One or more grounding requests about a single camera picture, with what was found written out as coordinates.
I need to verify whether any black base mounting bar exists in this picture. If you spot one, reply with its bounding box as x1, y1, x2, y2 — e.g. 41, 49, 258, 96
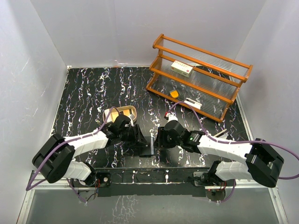
97, 167, 208, 197

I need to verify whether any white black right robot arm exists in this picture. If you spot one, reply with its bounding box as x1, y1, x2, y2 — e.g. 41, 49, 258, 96
154, 120, 284, 188

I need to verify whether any orange wooden shelf rack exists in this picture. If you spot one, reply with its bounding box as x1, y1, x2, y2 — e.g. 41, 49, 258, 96
146, 34, 253, 122

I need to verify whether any stack of credit cards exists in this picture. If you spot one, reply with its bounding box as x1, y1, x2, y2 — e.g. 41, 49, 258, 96
103, 109, 113, 123

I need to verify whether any beige oval plastic tray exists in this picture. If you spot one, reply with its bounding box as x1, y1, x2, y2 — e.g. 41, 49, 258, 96
111, 105, 137, 123

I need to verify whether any white black small device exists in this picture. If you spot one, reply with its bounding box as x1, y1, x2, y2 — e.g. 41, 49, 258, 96
184, 98, 202, 110

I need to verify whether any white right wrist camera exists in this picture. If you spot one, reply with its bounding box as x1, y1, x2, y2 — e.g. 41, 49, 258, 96
164, 112, 178, 122

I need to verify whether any small orange yellow block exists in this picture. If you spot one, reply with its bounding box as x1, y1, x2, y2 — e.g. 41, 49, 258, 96
170, 90, 179, 98

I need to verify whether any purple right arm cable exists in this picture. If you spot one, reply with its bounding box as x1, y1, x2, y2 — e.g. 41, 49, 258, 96
164, 101, 299, 180

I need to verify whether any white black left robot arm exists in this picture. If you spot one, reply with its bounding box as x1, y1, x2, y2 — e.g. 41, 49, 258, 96
32, 115, 150, 186

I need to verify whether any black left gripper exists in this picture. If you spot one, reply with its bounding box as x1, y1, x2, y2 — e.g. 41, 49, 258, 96
118, 124, 147, 148

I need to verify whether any white red small box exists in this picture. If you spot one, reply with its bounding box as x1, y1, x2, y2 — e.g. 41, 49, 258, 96
171, 60, 193, 77

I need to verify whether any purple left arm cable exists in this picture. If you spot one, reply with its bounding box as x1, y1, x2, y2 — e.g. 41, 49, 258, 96
25, 106, 120, 191

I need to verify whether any black blue card holder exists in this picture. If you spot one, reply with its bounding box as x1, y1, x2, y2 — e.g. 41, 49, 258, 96
139, 136, 155, 157

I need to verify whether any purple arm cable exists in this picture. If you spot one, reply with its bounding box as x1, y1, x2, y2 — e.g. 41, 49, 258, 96
164, 101, 299, 180
25, 106, 120, 191

